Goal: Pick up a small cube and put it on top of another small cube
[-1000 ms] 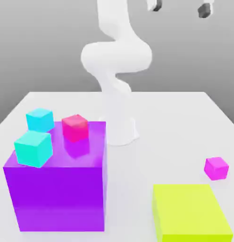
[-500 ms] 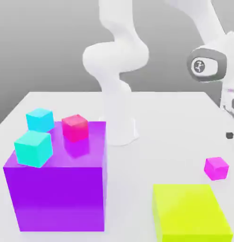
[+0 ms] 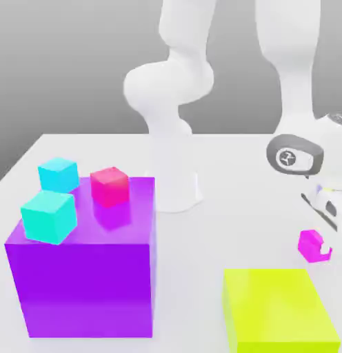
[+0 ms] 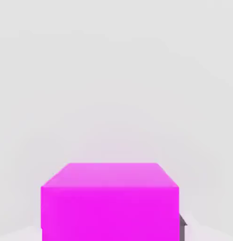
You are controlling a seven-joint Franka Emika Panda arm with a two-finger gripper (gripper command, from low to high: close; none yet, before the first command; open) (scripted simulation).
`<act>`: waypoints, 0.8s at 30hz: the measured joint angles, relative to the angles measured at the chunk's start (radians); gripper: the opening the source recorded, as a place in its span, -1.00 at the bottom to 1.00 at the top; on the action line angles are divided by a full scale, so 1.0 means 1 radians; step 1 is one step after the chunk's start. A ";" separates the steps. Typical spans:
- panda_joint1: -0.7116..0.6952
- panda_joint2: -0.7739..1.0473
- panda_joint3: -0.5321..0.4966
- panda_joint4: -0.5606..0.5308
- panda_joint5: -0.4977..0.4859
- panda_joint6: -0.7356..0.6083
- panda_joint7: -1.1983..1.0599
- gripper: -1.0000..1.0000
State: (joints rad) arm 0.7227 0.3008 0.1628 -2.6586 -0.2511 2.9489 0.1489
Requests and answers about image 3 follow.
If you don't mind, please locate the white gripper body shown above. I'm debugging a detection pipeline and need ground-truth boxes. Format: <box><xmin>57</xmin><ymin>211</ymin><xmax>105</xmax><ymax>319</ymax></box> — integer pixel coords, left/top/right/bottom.
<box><xmin>299</xmin><ymin>192</ymin><xmax>341</xmax><ymax>240</ymax></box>

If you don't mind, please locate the small magenta cube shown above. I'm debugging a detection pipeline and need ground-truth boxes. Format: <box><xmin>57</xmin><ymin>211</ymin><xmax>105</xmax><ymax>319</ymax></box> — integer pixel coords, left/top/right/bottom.
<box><xmin>297</xmin><ymin>229</ymin><xmax>333</xmax><ymax>263</ymax></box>

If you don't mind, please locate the small red cube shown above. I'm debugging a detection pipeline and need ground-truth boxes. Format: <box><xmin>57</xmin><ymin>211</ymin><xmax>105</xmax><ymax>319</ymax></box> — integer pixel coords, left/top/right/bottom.
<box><xmin>90</xmin><ymin>166</ymin><xmax>131</xmax><ymax>208</ymax></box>

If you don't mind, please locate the small cyan cube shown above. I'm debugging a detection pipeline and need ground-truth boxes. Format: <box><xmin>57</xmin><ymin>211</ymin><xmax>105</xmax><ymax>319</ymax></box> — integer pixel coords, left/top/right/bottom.
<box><xmin>37</xmin><ymin>157</ymin><xmax>80</xmax><ymax>194</ymax></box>

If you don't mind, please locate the small turquoise cube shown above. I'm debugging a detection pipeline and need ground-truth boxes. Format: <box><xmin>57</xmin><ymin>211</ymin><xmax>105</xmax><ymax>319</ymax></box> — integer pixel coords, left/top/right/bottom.
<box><xmin>20</xmin><ymin>190</ymin><xmax>79</xmax><ymax>246</ymax></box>

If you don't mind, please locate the large yellow box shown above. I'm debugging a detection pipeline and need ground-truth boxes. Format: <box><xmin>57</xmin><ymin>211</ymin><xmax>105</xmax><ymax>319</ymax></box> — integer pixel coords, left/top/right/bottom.
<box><xmin>222</xmin><ymin>268</ymin><xmax>342</xmax><ymax>353</ymax></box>

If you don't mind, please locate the large purple box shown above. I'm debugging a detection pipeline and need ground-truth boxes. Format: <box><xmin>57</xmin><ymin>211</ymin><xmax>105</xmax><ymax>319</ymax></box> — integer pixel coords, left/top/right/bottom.
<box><xmin>4</xmin><ymin>176</ymin><xmax>156</xmax><ymax>339</ymax></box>

